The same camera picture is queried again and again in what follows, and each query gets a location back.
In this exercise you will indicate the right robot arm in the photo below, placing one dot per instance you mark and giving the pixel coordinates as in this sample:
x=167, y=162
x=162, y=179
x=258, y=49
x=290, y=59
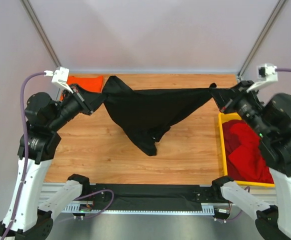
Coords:
x=272, y=123

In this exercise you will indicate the right aluminium frame post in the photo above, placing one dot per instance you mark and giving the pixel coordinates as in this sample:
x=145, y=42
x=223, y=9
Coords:
x=279, y=6

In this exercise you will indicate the left aluminium frame post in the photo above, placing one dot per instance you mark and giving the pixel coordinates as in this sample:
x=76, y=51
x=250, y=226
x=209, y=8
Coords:
x=30, y=11

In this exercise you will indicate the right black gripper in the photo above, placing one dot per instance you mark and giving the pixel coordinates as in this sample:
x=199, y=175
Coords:
x=233, y=99

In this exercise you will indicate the folded orange t-shirt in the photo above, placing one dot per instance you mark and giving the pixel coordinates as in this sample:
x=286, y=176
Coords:
x=91, y=84

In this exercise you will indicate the yellow plastic bin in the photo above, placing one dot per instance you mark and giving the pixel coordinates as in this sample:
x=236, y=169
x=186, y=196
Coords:
x=221, y=140

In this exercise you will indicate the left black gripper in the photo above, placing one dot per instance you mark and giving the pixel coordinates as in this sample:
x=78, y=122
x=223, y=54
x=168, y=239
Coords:
x=83, y=100

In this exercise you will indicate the aluminium frame post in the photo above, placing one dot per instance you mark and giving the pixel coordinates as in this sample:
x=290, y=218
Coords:
x=279, y=6
x=30, y=11

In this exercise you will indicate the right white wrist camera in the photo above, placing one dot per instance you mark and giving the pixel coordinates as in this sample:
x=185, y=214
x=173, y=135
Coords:
x=267, y=75

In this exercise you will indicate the red t-shirt in bin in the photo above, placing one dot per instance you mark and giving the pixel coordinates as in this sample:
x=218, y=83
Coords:
x=245, y=152

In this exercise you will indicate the black t-shirt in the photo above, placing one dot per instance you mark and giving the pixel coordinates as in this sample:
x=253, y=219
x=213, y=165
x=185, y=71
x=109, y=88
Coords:
x=146, y=115

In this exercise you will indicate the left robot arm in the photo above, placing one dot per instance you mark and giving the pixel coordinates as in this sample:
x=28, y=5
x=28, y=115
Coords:
x=26, y=219

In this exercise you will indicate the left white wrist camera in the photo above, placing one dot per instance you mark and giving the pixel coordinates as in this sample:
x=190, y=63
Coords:
x=59, y=78

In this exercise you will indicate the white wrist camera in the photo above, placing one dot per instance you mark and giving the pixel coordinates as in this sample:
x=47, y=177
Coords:
x=267, y=75
x=59, y=78

